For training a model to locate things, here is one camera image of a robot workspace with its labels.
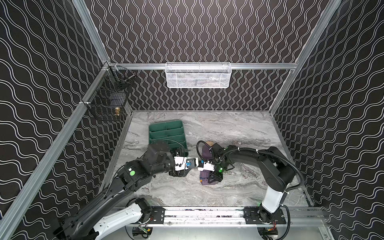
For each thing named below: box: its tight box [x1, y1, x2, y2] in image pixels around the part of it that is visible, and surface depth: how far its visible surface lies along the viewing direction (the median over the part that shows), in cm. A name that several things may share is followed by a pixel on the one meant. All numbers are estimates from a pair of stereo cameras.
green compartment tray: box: [148, 120, 189, 157], surface depth 101 cm
